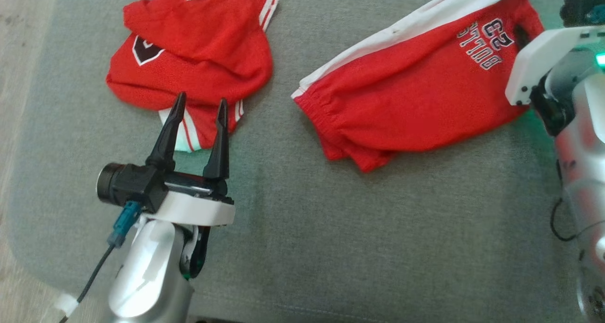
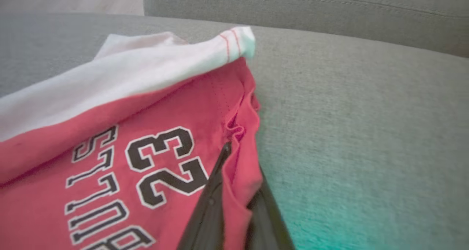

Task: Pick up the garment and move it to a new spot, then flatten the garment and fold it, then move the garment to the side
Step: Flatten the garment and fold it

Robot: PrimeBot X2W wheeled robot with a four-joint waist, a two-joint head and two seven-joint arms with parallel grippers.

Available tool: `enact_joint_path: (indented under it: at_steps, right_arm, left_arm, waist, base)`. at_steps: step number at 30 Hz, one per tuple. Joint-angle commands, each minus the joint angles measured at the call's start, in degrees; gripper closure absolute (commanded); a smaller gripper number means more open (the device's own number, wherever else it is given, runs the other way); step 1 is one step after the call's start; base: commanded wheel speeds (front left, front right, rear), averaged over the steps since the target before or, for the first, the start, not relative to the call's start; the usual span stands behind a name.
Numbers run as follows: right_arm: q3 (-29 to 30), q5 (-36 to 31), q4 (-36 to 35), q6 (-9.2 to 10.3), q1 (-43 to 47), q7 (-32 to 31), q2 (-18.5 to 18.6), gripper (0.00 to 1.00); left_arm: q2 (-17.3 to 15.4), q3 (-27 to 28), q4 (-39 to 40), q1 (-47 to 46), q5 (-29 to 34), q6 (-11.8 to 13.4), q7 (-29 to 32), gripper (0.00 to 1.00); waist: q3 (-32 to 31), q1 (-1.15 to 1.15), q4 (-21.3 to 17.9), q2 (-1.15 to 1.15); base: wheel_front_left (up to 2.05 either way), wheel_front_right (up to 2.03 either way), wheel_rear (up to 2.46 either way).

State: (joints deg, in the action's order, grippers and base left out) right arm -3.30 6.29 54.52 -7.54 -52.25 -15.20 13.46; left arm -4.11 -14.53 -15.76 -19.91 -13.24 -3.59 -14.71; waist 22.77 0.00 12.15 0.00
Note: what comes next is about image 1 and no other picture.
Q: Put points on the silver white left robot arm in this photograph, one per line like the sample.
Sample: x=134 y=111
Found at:
x=146 y=275

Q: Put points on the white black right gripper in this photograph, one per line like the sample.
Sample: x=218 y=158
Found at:
x=534 y=58

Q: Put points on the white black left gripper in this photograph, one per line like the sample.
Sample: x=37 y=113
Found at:
x=198 y=209

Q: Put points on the grey fabric sofa seat cushion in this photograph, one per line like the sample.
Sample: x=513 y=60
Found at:
x=378 y=242

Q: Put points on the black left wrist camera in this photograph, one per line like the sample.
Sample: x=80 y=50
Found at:
x=127 y=183

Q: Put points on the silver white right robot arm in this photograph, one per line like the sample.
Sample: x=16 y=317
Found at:
x=581 y=148

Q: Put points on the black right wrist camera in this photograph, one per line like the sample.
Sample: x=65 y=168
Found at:
x=579 y=8

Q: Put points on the red white basketball jersey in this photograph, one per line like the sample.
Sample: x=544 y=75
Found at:
x=198 y=53

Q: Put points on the red basketball shorts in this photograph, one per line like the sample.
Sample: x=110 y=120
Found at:
x=401 y=100

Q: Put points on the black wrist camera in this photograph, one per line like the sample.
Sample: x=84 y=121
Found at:
x=127 y=183
x=579 y=8

